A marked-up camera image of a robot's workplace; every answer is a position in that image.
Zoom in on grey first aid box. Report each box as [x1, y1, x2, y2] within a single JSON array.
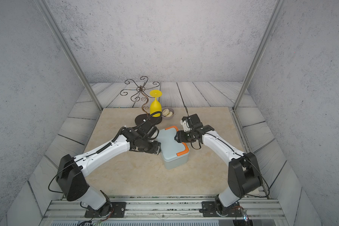
[[161, 151, 189, 170]]

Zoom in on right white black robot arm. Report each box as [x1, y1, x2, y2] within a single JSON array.
[[174, 125, 264, 217]]

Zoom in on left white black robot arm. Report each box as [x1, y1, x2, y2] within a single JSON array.
[[53, 111, 162, 218]]

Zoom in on dark metal scroll stand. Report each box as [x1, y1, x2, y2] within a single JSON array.
[[120, 76, 162, 125]]

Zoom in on small grey bowl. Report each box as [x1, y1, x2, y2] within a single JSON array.
[[162, 107, 174, 119]]

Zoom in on yellow plastic goblet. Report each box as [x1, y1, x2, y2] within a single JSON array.
[[150, 90, 162, 117]]

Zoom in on beige food pieces in bowl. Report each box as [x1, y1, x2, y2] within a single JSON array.
[[163, 108, 173, 117]]

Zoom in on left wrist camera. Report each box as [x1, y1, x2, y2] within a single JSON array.
[[140, 116, 162, 140]]

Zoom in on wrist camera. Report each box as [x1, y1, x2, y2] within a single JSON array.
[[180, 114, 203, 132], [140, 116, 162, 140]]

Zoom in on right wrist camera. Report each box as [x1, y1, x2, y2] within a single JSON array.
[[180, 114, 203, 132]]

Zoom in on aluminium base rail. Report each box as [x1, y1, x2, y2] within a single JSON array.
[[40, 195, 288, 226]]

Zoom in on left metal frame post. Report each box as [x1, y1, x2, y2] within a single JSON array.
[[35, 0, 104, 112]]

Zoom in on metal frame post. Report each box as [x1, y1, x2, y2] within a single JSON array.
[[233, 0, 286, 112], [35, 0, 104, 112]]

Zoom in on right metal frame post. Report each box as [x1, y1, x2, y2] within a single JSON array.
[[233, 0, 286, 112]]

